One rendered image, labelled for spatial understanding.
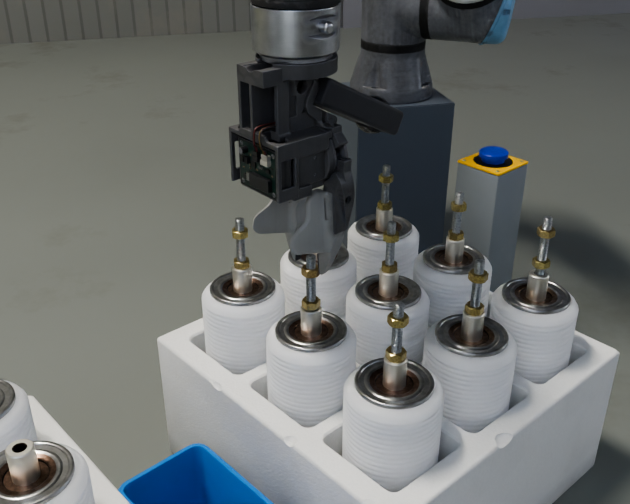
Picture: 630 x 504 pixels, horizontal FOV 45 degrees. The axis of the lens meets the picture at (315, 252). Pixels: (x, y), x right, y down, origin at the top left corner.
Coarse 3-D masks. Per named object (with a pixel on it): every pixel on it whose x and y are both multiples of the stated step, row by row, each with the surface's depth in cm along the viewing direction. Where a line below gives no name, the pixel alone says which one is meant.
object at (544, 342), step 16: (496, 304) 85; (576, 304) 85; (496, 320) 86; (512, 320) 83; (528, 320) 82; (544, 320) 82; (560, 320) 82; (576, 320) 85; (528, 336) 83; (544, 336) 83; (560, 336) 83; (528, 352) 84; (544, 352) 84; (560, 352) 84; (528, 368) 85; (544, 368) 85; (560, 368) 86
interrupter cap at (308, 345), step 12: (324, 312) 82; (288, 324) 80; (300, 324) 81; (324, 324) 81; (336, 324) 80; (276, 336) 78; (288, 336) 78; (300, 336) 79; (324, 336) 79; (336, 336) 78; (300, 348) 76; (312, 348) 76; (324, 348) 76
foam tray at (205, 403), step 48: (192, 336) 91; (576, 336) 91; (192, 384) 88; (240, 384) 83; (528, 384) 83; (576, 384) 83; (192, 432) 92; (240, 432) 82; (288, 432) 76; (336, 432) 77; (480, 432) 76; (528, 432) 78; (576, 432) 88; (288, 480) 77; (336, 480) 71; (432, 480) 70; (480, 480) 74; (528, 480) 83; (576, 480) 94
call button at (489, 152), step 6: (480, 150) 105; (486, 150) 105; (492, 150) 105; (498, 150) 105; (504, 150) 105; (480, 156) 105; (486, 156) 104; (492, 156) 103; (498, 156) 103; (504, 156) 104; (486, 162) 105; (492, 162) 104; (498, 162) 104
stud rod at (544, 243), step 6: (546, 216) 81; (546, 222) 81; (546, 228) 81; (540, 240) 82; (546, 240) 82; (540, 246) 83; (546, 246) 82; (540, 252) 83; (546, 252) 83; (540, 258) 83; (546, 258) 83; (540, 270) 84
